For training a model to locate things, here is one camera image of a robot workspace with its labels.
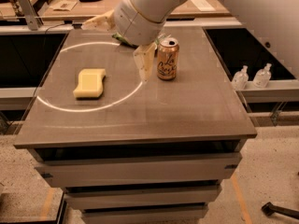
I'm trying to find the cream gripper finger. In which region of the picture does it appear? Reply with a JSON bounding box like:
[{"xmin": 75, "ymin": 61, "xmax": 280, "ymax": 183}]
[
  {"xmin": 134, "ymin": 42, "xmax": 156, "ymax": 82},
  {"xmin": 81, "ymin": 9, "xmax": 115, "ymax": 31}
]

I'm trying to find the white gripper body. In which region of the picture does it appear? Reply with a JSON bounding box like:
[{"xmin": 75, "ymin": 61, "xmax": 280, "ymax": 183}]
[{"xmin": 114, "ymin": 0, "xmax": 164, "ymax": 46}]

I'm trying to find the yellow sponge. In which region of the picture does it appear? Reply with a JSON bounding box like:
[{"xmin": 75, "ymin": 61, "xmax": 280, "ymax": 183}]
[{"xmin": 73, "ymin": 69, "xmax": 106, "ymax": 99}]

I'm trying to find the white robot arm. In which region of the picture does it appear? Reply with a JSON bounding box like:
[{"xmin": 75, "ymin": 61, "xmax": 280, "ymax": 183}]
[{"xmin": 82, "ymin": 0, "xmax": 299, "ymax": 77}]

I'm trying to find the green jalapeno chip bag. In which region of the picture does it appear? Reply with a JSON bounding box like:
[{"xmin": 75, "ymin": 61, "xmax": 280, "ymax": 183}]
[{"xmin": 112, "ymin": 33, "xmax": 166, "ymax": 48}]

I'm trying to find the orange LaCroix can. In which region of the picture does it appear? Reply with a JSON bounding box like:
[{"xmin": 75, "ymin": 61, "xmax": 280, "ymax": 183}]
[{"xmin": 157, "ymin": 37, "xmax": 179, "ymax": 80}]

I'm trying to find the paper note on desk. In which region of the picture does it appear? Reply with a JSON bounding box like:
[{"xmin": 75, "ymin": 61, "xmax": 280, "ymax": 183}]
[{"xmin": 50, "ymin": 0, "xmax": 77, "ymax": 11}]

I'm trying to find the wooden desk behind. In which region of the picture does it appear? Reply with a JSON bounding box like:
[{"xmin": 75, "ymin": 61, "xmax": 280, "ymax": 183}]
[{"xmin": 42, "ymin": 0, "xmax": 231, "ymax": 21}]

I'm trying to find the white paper sheet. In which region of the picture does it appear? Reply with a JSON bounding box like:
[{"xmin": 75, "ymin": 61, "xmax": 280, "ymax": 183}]
[{"xmin": 192, "ymin": 0, "xmax": 215, "ymax": 12}]

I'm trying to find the grey drawer cabinet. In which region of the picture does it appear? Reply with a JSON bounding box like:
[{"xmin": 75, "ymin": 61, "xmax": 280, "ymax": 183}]
[{"xmin": 16, "ymin": 27, "xmax": 256, "ymax": 224}]

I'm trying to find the clear sanitizer bottle left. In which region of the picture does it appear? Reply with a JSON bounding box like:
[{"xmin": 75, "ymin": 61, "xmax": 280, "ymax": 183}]
[{"xmin": 232, "ymin": 65, "xmax": 249, "ymax": 91}]

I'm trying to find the clear sanitizer bottle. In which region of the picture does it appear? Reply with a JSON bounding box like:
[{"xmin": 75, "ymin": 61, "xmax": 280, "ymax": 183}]
[
  {"xmin": 232, "ymin": 65, "xmax": 249, "ymax": 91},
  {"xmin": 253, "ymin": 63, "xmax": 272, "ymax": 88}
]

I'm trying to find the clear sanitizer bottle right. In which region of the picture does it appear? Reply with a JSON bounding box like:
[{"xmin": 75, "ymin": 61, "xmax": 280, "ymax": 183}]
[{"xmin": 253, "ymin": 63, "xmax": 272, "ymax": 88}]

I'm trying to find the black chair base leg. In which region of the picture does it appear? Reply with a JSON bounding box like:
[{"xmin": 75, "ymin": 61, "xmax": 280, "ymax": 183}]
[{"xmin": 262, "ymin": 202, "xmax": 299, "ymax": 219}]

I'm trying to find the metal bracket left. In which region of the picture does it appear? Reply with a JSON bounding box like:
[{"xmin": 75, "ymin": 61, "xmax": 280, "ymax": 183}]
[{"xmin": 17, "ymin": 0, "xmax": 43, "ymax": 31}]

